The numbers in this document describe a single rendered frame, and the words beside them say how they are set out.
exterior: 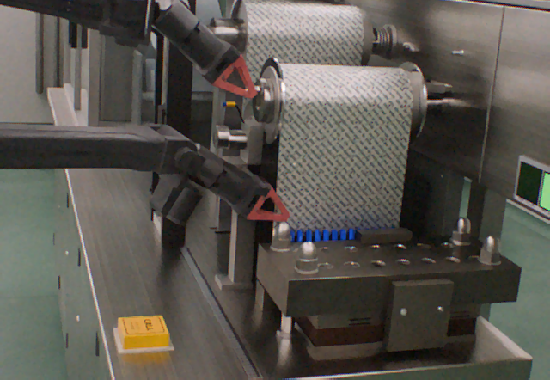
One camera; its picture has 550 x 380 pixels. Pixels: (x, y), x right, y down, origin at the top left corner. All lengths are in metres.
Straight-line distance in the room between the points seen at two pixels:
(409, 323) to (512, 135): 0.34
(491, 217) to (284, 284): 0.63
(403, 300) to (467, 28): 0.49
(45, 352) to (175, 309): 1.87
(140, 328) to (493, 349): 0.57
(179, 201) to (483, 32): 0.58
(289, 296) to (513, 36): 0.54
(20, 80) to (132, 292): 5.50
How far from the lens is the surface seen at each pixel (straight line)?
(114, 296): 1.46
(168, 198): 1.29
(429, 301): 1.29
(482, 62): 1.42
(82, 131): 1.17
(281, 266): 1.25
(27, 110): 6.94
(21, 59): 6.87
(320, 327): 1.27
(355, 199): 1.43
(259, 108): 1.38
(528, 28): 1.31
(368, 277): 1.25
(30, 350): 3.27
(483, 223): 1.73
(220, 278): 1.51
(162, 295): 1.46
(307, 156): 1.37
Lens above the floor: 1.48
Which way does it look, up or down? 15 degrees down
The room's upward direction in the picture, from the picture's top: 4 degrees clockwise
